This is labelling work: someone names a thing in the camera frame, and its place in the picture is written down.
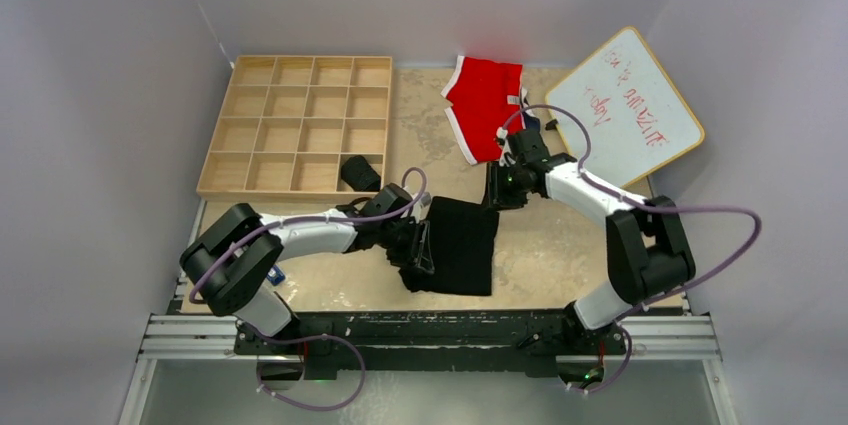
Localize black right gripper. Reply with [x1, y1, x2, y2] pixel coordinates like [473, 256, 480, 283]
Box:
[481, 160, 529, 212]

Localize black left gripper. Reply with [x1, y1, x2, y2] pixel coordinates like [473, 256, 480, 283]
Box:
[376, 217, 432, 273]

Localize plain black underwear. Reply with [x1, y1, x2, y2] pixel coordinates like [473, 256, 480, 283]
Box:
[399, 196, 499, 297]

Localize black striped underwear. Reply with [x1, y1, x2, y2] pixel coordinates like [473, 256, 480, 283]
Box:
[340, 155, 381, 192]

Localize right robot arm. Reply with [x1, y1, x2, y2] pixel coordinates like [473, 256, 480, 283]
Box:
[484, 130, 696, 352]

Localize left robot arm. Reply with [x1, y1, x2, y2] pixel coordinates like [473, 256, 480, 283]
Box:
[179, 183, 434, 354]

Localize red white blue underwear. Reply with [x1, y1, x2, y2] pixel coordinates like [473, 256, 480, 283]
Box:
[441, 55, 541, 165]

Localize wooden compartment tray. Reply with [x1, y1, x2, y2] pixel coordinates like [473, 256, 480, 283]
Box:
[197, 55, 393, 201]

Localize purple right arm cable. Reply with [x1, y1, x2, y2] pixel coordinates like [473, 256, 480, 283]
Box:
[496, 103, 763, 397]

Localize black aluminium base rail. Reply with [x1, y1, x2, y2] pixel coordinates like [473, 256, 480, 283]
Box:
[140, 309, 721, 379]

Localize white board with wooden frame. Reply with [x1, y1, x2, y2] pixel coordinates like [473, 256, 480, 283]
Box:
[545, 27, 705, 188]

